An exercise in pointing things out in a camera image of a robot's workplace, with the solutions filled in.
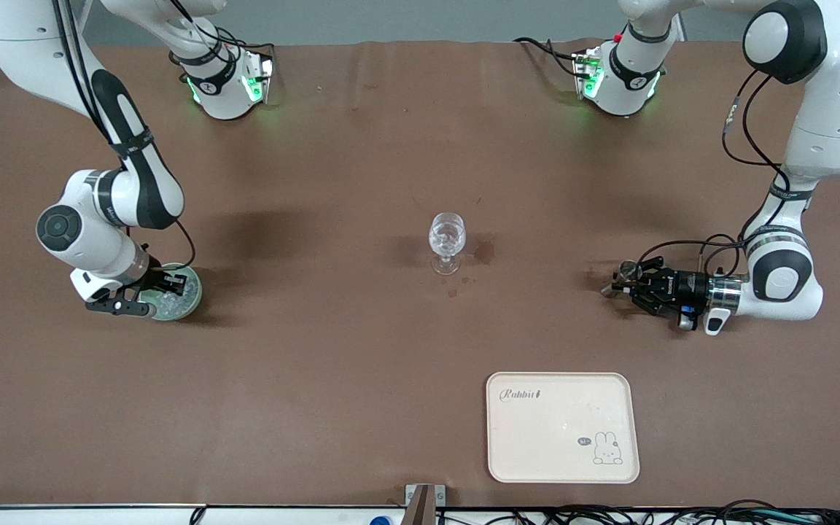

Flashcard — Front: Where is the clear stemmed wine glass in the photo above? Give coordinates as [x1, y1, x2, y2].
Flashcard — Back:
[428, 211, 467, 276]

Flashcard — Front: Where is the green round bowl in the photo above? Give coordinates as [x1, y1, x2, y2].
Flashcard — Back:
[139, 262, 203, 322]

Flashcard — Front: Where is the brown table cover sheet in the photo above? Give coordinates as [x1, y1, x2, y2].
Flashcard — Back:
[0, 40, 840, 510]

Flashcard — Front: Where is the cream rabbit print tray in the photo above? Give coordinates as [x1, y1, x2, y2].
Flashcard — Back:
[486, 371, 641, 485]

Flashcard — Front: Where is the black right arm base cable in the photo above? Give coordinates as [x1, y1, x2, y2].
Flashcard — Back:
[165, 0, 276, 68]

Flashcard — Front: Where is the black arm base cable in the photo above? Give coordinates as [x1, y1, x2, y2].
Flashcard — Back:
[513, 36, 588, 77]
[165, 0, 276, 68]

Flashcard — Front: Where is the teal cable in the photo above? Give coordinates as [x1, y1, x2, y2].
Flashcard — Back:
[752, 510, 833, 524]

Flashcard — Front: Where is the black left arm base cable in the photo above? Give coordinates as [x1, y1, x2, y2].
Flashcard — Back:
[513, 36, 588, 77]

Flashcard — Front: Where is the grey metal bracket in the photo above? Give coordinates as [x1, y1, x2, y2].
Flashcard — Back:
[404, 483, 447, 525]

